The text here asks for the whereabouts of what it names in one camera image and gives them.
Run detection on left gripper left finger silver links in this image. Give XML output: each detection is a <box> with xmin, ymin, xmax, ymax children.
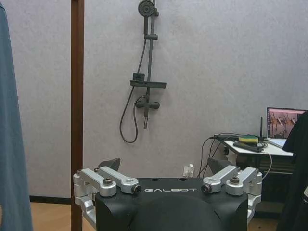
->
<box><xmin>73</xmin><ymin>157</ymin><xmax>142</xmax><ymax>227</ymax></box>

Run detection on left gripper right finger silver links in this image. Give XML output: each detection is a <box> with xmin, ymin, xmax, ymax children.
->
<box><xmin>201</xmin><ymin>157</ymin><xmax>263</xmax><ymax>223</ymax></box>

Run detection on black hanging garment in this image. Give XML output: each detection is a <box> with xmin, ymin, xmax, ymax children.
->
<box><xmin>275</xmin><ymin>109</ymin><xmax>308</xmax><ymax>231</ymax></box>

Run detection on blue hanging garment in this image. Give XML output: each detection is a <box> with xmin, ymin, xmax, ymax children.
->
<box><xmin>0</xmin><ymin>0</ymin><xmax>34</xmax><ymax>231</ymax></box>

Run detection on flat black device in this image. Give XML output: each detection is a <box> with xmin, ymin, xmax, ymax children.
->
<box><xmin>233</xmin><ymin>141</ymin><xmax>265</xmax><ymax>153</ymax></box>

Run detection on yellow green sponge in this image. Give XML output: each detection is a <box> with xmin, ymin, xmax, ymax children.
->
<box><xmin>238</xmin><ymin>135</ymin><xmax>258</xmax><ymax>145</ymax></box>

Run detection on white side table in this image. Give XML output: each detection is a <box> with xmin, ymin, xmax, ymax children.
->
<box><xmin>222</xmin><ymin>139</ymin><xmax>295</xmax><ymax>174</ymax></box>

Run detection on black upright antenna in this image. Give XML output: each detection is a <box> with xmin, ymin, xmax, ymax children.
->
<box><xmin>259</xmin><ymin>116</ymin><xmax>265</xmax><ymax>145</ymax></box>

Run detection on open laptop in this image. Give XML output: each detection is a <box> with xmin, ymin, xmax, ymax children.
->
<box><xmin>266</xmin><ymin>106</ymin><xmax>308</xmax><ymax>148</ymax></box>

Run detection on brown wooden rack pole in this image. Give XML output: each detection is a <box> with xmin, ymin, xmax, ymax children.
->
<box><xmin>70</xmin><ymin>0</ymin><xmax>85</xmax><ymax>231</ymax></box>

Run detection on dark grey shower mixer tap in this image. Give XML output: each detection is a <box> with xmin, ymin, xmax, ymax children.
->
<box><xmin>135</xmin><ymin>94</ymin><xmax>160</xmax><ymax>111</ymax></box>

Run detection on dark grey shower shelf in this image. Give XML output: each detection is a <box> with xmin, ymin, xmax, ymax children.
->
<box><xmin>129</xmin><ymin>80</ymin><xmax>167</xmax><ymax>89</ymax></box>

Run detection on dark grey shower head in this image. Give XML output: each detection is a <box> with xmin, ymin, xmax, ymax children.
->
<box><xmin>137</xmin><ymin>0</ymin><xmax>156</xmax><ymax>39</ymax></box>

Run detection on white cable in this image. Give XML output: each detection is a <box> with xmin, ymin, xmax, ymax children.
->
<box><xmin>261</xmin><ymin>151</ymin><xmax>274</xmax><ymax>180</ymax></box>

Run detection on black cable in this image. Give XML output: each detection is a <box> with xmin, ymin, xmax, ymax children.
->
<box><xmin>198</xmin><ymin>133</ymin><xmax>239</xmax><ymax>178</ymax></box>

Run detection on white wall plug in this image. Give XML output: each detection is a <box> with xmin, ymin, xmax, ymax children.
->
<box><xmin>183</xmin><ymin>164</ymin><xmax>195</xmax><ymax>178</ymax></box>

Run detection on dark grey shower hose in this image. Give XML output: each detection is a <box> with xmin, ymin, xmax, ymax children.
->
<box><xmin>119</xmin><ymin>38</ymin><xmax>148</xmax><ymax>144</ymax></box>

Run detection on dark grey shower rail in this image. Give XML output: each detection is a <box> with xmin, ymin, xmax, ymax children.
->
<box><xmin>143</xmin><ymin>0</ymin><xmax>160</xmax><ymax>130</ymax></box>

